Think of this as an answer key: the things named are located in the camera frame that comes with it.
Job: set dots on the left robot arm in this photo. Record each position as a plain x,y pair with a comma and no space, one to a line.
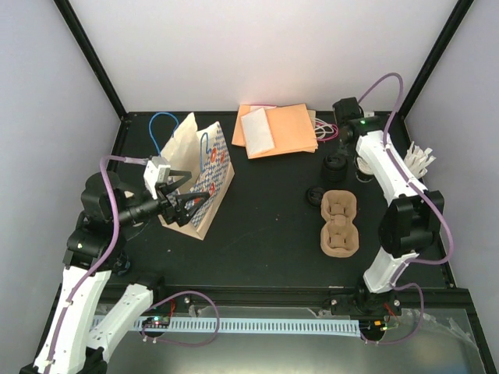
95,253

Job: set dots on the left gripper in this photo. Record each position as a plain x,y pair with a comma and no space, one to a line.
180,213

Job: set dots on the brown cardboard cup carrier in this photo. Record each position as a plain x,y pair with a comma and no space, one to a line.
339,237

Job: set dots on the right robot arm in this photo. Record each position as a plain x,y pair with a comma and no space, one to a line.
410,224

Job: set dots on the jar of wrapped straws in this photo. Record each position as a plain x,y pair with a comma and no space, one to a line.
417,160

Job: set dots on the stack of black lids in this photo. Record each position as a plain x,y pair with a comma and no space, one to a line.
334,168

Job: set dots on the stack of orange paper bags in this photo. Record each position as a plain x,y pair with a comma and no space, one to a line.
292,128

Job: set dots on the single black cup lid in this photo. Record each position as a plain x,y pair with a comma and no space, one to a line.
314,195

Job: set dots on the blue checkered paper bag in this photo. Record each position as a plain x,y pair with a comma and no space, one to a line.
203,152

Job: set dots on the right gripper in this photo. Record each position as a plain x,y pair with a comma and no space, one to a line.
341,147

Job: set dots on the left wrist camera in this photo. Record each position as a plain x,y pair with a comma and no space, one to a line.
156,171

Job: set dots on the white slotted cable duct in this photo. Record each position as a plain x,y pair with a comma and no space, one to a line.
326,327

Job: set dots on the stack of paper cups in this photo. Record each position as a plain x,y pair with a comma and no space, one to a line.
364,173

